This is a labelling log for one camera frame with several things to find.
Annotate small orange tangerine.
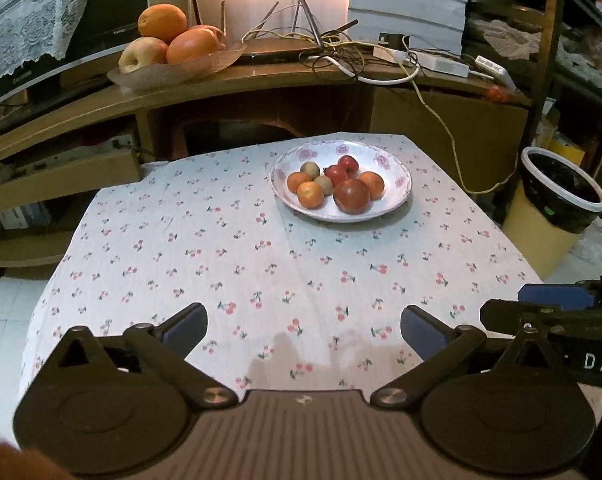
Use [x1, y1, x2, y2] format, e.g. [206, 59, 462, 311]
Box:
[286, 171, 313, 194]
[359, 171, 385, 200]
[295, 181, 325, 209]

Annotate large dark red tomato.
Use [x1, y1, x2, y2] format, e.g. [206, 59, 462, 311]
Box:
[333, 179, 371, 214]

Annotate brown kiwi fruit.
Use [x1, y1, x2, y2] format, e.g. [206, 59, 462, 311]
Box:
[314, 174, 333, 196]
[300, 160, 322, 180]

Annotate small red tomato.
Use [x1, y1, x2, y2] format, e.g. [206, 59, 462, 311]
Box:
[338, 155, 359, 176]
[324, 164, 349, 188]

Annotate cherry print tablecloth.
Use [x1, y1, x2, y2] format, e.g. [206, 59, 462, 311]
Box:
[20, 134, 538, 393]

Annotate white floral plate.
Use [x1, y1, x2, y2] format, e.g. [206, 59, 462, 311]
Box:
[269, 140, 413, 223]

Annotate wooden tv cabinet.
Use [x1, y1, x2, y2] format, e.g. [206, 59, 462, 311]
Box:
[0, 63, 530, 271]

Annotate white adapter box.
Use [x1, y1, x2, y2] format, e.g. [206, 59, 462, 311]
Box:
[474, 55, 517, 91]

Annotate wooden shelf unit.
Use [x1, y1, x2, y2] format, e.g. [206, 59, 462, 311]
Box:
[462, 0, 602, 174]

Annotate glass leaf fruit dish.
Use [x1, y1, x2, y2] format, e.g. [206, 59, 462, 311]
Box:
[107, 42, 246, 92]

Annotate white power strip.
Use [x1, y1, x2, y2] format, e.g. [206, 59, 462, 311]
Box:
[373, 46, 470, 78]

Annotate yellow apple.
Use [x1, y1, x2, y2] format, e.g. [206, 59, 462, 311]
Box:
[118, 37, 167, 74]

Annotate front large orange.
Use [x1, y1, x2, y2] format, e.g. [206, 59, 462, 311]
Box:
[167, 26, 223, 65]

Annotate large orange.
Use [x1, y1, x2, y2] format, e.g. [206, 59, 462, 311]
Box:
[167, 26, 223, 65]
[138, 3, 188, 44]

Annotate red apple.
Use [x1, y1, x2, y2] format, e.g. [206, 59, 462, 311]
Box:
[194, 25, 227, 50]

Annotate top large orange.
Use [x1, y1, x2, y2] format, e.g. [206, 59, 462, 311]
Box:
[138, 3, 188, 44]

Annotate white stacked boards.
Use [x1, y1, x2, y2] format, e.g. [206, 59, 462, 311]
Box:
[348, 0, 468, 54]

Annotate black router with antennas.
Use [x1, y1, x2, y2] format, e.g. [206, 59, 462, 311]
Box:
[237, 0, 359, 65]

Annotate black television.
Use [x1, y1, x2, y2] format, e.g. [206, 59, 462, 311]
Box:
[0, 0, 147, 103]

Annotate yellow cable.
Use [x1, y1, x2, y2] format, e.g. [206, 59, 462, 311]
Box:
[240, 27, 520, 196]

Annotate thick white cable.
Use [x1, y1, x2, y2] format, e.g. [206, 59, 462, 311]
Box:
[305, 54, 422, 86]

